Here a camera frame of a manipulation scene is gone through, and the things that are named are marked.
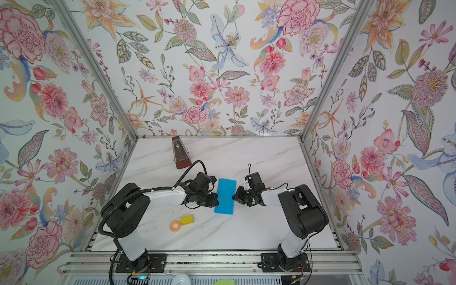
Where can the blue square paper sheet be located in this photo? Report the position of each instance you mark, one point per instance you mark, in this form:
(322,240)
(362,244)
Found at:
(226,189)

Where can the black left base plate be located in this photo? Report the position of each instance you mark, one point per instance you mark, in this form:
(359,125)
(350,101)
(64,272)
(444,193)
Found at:
(147,263)

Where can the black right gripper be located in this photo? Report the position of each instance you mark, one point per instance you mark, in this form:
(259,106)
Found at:
(239,196)

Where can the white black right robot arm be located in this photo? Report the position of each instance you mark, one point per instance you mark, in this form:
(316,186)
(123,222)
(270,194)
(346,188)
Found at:
(303,212)

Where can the yellow block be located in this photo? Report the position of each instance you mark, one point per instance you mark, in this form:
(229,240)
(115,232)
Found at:
(186,220)

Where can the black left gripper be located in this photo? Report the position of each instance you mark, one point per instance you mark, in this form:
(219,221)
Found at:
(214,196)

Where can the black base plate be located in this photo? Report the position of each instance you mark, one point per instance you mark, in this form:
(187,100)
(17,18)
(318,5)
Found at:
(279,263)
(147,263)

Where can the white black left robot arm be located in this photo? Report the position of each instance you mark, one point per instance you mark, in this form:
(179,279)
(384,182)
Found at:
(122,215)

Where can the aluminium corner post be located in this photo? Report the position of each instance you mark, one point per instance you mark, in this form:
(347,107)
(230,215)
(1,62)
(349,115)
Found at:
(334,71)
(81,43)

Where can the left back aluminium corner post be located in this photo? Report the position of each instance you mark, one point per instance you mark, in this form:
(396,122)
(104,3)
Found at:
(81,43)

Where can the right back aluminium corner post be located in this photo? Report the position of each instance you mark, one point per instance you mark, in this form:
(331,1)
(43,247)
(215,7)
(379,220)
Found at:
(334,71)

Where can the orange tape roll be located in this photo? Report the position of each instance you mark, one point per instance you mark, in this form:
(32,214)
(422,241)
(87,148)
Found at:
(175,226)

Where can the brown wooden metronome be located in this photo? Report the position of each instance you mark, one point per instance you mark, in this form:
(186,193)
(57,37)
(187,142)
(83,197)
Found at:
(181,156)

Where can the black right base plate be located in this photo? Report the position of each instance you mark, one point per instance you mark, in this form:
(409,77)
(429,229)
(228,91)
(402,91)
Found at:
(279,263)

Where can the aluminium front rail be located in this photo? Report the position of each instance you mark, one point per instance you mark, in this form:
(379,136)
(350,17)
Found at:
(324,262)

